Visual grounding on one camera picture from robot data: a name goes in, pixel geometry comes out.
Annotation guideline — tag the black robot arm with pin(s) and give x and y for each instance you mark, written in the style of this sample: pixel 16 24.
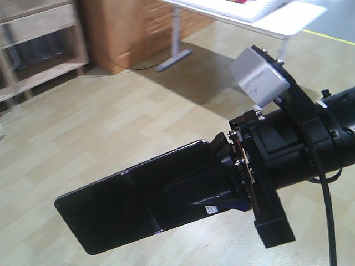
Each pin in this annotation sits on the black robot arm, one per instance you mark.
pixel 327 129

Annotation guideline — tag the wooden drawer cabinet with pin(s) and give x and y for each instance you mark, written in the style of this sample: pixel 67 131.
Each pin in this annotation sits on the wooden drawer cabinet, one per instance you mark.
pixel 120 34

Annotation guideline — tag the light wooden shelf unit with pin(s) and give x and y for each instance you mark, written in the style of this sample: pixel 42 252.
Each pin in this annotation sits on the light wooden shelf unit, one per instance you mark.
pixel 40 41

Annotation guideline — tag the grey desk leg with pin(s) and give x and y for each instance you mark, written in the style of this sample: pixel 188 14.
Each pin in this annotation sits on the grey desk leg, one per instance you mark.
pixel 176 53
pixel 283 49

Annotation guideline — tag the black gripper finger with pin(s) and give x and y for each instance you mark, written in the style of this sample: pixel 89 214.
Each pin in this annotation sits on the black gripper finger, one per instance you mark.
pixel 214 184
pixel 221 158

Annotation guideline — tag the black smartphone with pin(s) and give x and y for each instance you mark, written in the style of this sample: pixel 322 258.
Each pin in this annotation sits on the black smartphone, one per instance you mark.
pixel 130 205

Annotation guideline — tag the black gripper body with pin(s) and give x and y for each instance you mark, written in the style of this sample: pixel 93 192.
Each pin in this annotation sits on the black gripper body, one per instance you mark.
pixel 276 157

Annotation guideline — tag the white desk top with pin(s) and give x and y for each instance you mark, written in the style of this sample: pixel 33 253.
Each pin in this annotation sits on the white desk top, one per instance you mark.
pixel 282 19

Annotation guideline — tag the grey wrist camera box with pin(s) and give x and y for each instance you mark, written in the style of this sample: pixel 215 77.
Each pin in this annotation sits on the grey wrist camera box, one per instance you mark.
pixel 261 82

